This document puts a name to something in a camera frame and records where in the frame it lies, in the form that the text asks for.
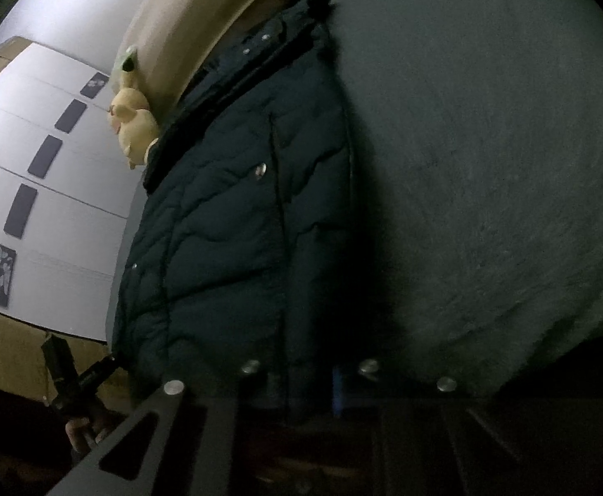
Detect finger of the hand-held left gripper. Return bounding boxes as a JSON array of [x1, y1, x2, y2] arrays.
[[40, 334, 81, 398], [74, 353, 119, 391]]

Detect printed dark wardrobe handle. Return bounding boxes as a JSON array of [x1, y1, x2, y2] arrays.
[[81, 72, 111, 100], [0, 243, 18, 304]]

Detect person's left hand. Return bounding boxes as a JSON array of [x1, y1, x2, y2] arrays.
[[65, 410, 115, 456]]

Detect cardboard box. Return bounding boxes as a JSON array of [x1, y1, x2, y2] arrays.
[[0, 36, 35, 79]]

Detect beige headboard cushion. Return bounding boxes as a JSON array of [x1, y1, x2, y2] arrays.
[[109, 0, 333, 138]]

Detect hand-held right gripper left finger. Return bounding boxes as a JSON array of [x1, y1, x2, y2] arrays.
[[47, 359, 294, 496]]

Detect plain dark wardrobe handle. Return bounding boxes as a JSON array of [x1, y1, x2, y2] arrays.
[[54, 98, 88, 134], [27, 135, 64, 177], [3, 183, 38, 240]]

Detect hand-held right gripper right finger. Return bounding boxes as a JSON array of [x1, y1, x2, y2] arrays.
[[331, 358, 545, 496]]

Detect white wardrobe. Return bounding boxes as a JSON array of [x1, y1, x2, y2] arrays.
[[0, 0, 302, 344]]

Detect yellow plush toy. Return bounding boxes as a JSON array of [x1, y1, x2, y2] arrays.
[[107, 69, 160, 170]]

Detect dark quilted jacket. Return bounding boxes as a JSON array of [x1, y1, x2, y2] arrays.
[[106, 0, 372, 414]]

